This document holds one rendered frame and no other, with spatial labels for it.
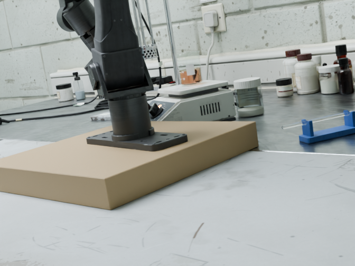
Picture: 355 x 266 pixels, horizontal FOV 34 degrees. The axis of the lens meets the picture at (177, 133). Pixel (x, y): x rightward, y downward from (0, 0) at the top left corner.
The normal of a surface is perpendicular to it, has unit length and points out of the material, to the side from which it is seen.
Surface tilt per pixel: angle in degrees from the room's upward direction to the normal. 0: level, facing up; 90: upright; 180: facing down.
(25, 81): 90
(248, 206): 0
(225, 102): 90
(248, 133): 90
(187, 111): 90
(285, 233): 0
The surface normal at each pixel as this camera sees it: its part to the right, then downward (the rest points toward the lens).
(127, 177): 0.72, 0.02
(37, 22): -0.68, 0.24
